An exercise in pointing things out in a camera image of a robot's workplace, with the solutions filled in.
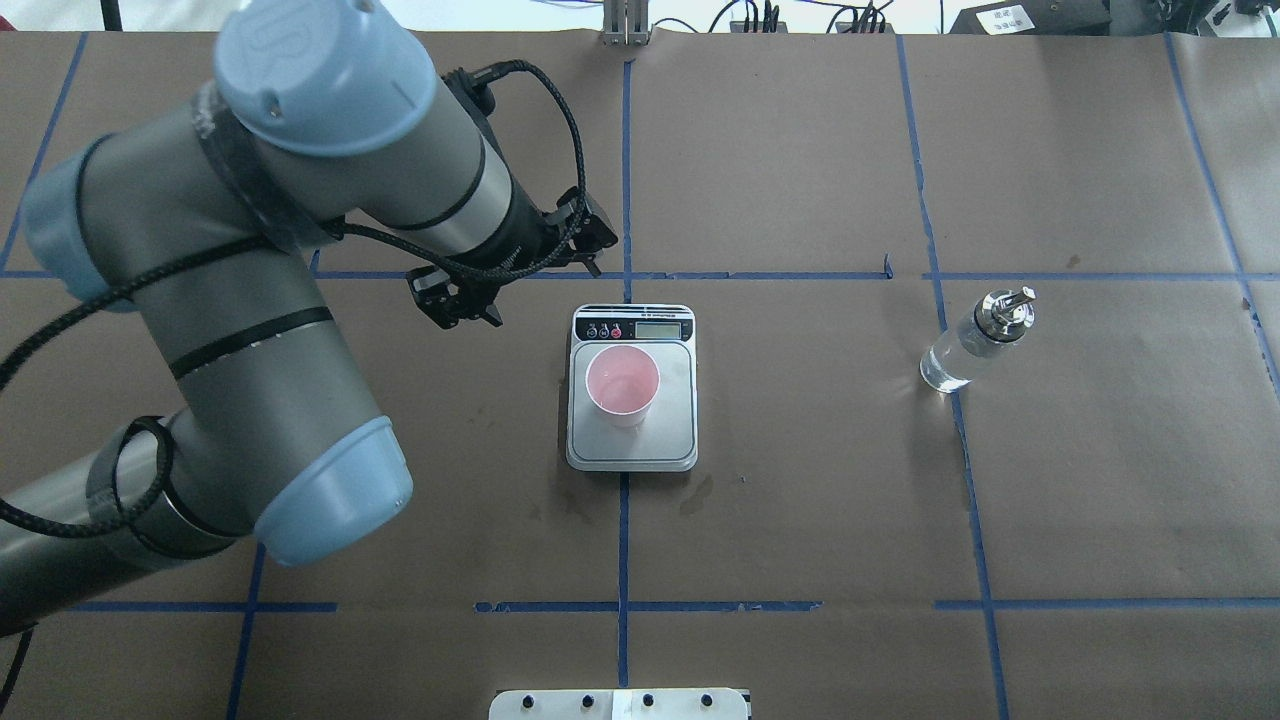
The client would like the black labelled box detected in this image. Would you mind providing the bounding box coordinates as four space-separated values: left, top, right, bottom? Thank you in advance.
946 1 1112 36

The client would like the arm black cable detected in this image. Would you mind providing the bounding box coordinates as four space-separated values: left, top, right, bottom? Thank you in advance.
0 60 591 541

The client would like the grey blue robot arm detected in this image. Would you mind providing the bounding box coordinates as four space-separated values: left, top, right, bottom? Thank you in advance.
3 1 618 635

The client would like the clear glass sauce bottle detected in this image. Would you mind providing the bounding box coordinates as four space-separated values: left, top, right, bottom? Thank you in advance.
919 286 1037 393

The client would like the aluminium frame post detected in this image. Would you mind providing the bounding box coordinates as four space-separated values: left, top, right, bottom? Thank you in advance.
600 0 652 47

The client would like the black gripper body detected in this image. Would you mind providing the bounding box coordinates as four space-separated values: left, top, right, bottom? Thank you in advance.
470 190 568 286

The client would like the pink plastic cup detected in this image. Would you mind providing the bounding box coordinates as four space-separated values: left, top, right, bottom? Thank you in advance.
585 345 660 428

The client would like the white digital kitchen scale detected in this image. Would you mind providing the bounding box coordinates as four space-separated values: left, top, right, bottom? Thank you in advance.
564 304 699 473

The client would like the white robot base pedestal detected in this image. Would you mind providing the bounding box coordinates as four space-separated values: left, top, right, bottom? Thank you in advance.
488 687 753 719

